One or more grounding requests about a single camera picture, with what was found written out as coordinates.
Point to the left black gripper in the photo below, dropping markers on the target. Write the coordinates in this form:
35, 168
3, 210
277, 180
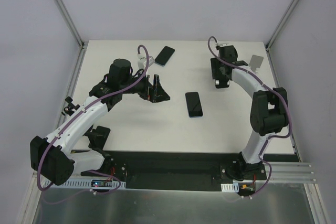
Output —
150, 89

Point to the aluminium frame post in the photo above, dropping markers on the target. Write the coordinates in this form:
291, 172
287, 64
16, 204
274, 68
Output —
70, 23
284, 19

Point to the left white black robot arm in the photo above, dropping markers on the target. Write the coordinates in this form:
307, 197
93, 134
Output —
77, 146

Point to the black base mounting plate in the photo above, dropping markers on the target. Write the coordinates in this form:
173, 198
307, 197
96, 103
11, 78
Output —
172, 171

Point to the black phone stand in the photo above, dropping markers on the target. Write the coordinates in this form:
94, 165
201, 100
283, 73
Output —
98, 137

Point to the white cable duct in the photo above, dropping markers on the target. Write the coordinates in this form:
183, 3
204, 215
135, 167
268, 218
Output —
88, 183
238, 187

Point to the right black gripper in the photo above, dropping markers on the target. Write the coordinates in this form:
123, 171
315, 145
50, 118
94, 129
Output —
221, 78

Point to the aluminium front rail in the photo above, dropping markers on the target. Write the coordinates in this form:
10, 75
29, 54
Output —
292, 172

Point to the right aluminium frame post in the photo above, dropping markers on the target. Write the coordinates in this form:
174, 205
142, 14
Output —
284, 19

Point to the left aluminium frame post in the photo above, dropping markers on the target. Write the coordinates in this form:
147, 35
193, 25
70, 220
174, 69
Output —
70, 23

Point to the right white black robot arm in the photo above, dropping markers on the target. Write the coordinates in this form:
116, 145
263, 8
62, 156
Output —
268, 113

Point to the silver phone stand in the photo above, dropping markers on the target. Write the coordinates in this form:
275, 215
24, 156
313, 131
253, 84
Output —
255, 63

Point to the right white cable duct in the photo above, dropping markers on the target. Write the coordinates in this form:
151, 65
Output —
238, 187

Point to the blue-edged black phone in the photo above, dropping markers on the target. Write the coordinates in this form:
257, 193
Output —
164, 56
194, 106

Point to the left white cable duct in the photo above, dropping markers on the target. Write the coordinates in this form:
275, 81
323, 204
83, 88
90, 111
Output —
88, 183

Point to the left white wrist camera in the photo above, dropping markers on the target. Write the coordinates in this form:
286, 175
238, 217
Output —
142, 61

